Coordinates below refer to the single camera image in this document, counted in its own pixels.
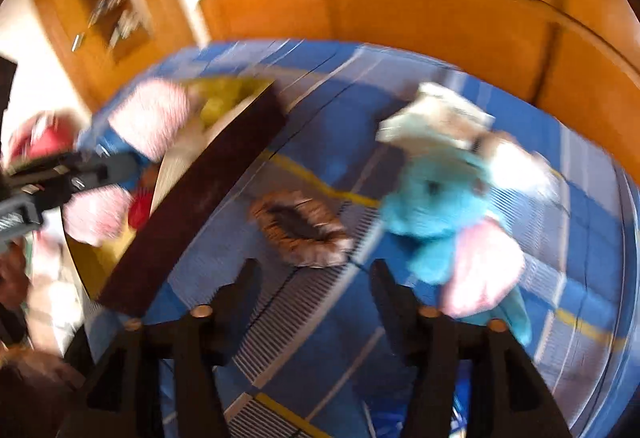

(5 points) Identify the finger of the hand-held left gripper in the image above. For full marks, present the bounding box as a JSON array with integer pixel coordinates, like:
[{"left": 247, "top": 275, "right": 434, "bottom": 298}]
[{"left": 70, "top": 152, "right": 143, "bottom": 189}]

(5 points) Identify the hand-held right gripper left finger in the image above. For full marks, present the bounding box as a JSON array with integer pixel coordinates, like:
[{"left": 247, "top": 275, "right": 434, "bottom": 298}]
[{"left": 57, "top": 259, "right": 262, "bottom": 438}]

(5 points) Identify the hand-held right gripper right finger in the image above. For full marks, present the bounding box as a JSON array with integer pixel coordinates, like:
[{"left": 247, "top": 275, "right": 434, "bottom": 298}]
[{"left": 371, "top": 259, "right": 573, "bottom": 438}]

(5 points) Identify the red cloth item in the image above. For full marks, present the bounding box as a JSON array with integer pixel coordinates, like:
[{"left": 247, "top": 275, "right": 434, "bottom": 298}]
[{"left": 127, "top": 188, "right": 153, "bottom": 226}]

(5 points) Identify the pink towel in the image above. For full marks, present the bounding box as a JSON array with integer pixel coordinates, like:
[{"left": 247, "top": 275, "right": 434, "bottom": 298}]
[{"left": 62, "top": 78, "right": 193, "bottom": 246}]

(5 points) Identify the brown scrunchie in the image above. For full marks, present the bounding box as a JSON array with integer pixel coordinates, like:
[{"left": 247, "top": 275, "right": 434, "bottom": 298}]
[{"left": 250, "top": 191, "right": 353, "bottom": 266}]

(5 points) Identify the gold tin box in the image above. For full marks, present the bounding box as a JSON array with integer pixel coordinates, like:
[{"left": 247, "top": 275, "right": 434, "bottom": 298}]
[{"left": 30, "top": 76, "right": 288, "bottom": 319}]

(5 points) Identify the teal plush toy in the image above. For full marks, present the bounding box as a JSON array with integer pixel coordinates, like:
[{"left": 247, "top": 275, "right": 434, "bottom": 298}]
[{"left": 380, "top": 153, "right": 533, "bottom": 346}]

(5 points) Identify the white item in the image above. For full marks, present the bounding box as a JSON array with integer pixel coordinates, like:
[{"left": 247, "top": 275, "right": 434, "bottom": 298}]
[{"left": 480, "top": 131, "right": 561, "bottom": 199}]

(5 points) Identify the red storage bag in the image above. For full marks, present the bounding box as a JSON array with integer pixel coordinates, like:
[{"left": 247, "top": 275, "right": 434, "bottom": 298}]
[{"left": 7, "top": 111, "right": 83, "bottom": 164}]

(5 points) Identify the blue plaid bedsheet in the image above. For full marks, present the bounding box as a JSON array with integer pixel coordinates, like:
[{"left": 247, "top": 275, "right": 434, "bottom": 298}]
[{"left": 75, "top": 38, "right": 640, "bottom": 438}]

